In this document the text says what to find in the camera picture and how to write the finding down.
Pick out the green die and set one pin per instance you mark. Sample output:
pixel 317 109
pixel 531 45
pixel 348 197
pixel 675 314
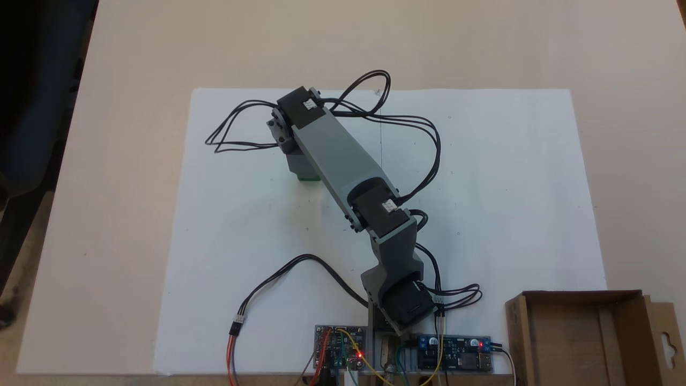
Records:
pixel 308 178

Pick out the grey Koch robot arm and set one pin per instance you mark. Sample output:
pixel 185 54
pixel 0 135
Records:
pixel 337 155

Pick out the white paper sheet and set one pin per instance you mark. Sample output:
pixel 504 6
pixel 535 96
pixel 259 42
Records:
pixel 257 225

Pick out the metal table clamp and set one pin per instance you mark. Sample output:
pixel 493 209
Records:
pixel 387 354

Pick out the blue circuit board, red light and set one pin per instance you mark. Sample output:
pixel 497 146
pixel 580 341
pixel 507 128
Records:
pixel 455 354

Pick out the brown cardboard box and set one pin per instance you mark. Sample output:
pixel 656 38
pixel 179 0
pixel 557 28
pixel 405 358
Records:
pixel 579 343

